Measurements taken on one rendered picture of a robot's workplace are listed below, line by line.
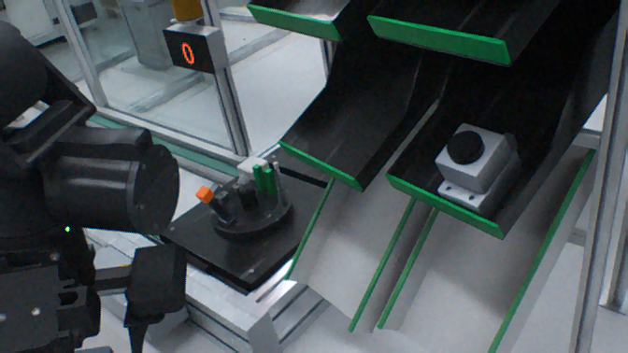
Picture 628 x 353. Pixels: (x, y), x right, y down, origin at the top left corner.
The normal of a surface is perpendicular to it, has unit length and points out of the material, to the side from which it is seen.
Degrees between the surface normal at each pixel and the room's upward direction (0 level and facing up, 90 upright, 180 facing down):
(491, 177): 90
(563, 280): 0
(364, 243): 45
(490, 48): 115
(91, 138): 7
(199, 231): 0
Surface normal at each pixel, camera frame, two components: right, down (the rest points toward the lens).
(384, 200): -0.66, -0.26
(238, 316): -0.16, -0.82
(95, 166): -0.15, -0.43
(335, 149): -0.47, -0.55
